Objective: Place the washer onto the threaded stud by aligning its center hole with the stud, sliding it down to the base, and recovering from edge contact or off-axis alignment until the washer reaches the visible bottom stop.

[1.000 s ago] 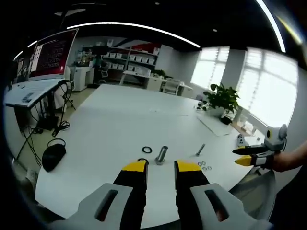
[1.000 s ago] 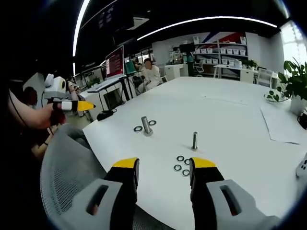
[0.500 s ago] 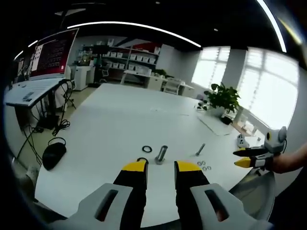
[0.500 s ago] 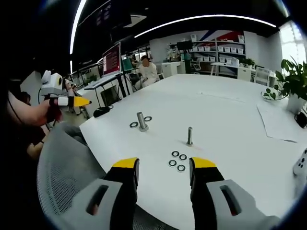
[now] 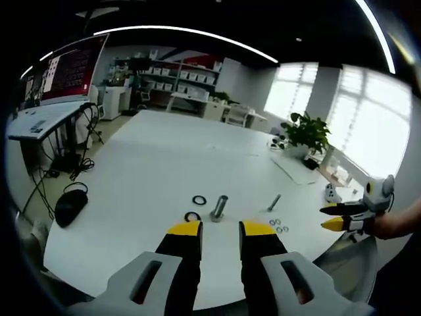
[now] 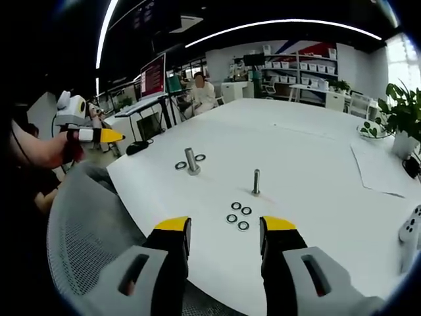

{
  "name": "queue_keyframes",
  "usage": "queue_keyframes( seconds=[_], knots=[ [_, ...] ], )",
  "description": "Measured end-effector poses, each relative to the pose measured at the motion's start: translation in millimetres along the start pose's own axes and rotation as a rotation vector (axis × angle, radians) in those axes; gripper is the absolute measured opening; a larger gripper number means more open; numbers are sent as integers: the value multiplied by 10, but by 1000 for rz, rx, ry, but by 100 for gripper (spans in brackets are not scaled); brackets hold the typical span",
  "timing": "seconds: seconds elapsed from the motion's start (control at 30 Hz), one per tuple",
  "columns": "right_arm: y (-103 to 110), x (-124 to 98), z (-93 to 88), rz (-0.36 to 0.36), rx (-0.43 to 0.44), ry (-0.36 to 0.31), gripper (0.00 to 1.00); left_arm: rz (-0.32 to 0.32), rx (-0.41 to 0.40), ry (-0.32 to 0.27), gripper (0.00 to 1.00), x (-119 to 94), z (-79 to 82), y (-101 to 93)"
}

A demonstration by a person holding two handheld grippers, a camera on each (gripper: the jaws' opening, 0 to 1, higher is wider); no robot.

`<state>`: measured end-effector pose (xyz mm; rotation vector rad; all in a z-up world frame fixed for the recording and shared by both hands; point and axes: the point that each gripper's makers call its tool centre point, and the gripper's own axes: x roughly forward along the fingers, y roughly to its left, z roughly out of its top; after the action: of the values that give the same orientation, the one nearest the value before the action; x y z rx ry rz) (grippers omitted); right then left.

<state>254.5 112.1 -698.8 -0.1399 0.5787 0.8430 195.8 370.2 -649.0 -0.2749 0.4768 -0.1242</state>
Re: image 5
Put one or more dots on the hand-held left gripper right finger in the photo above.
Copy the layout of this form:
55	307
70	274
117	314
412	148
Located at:
263	260

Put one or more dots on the black tripod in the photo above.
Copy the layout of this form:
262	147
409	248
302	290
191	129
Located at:
91	121

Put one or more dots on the white side desk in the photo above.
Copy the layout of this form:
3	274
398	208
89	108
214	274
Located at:
42	118

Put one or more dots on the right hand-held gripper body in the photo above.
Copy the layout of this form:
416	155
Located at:
378	197

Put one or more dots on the wooden desktop stand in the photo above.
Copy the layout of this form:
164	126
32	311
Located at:
335	171

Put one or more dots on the white game controller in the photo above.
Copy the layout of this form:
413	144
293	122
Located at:
333	192

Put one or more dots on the storage shelf with white bins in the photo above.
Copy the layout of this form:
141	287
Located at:
184	77

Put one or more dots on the large display screen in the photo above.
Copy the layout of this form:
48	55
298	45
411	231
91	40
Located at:
70	70

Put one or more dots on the thin metal threaded stud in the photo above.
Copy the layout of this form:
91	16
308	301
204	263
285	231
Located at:
274	202

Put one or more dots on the thick metal threaded stud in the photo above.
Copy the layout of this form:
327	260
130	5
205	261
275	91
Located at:
219	207

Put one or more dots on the white sheet mat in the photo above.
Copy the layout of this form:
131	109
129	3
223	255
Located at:
296	169

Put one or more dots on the black pouch bag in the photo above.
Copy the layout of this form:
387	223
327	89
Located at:
70	205

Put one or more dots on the green potted plant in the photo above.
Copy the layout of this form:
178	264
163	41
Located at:
307	133

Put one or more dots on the long ceiling light strip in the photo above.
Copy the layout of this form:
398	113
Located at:
197	34

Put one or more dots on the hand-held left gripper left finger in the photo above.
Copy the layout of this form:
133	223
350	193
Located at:
171	263

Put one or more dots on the curved ceiling light strip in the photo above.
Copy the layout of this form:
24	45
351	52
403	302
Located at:
378	29

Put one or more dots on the white office chair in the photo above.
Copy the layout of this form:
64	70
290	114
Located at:
237	115

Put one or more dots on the white cabinet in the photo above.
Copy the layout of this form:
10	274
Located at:
113	102

